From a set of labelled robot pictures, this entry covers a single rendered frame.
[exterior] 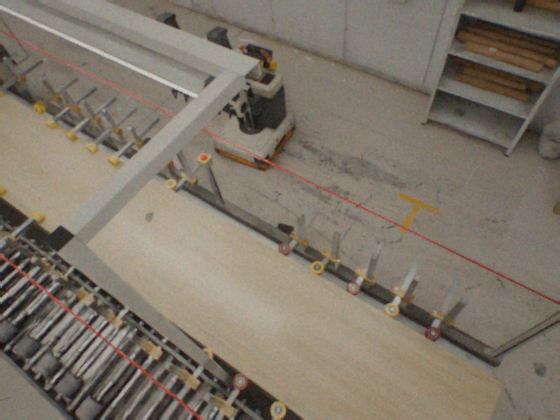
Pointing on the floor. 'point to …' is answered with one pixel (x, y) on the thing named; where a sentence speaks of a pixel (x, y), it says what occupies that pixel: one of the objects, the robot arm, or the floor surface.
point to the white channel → (149, 155)
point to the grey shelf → (485, 11)
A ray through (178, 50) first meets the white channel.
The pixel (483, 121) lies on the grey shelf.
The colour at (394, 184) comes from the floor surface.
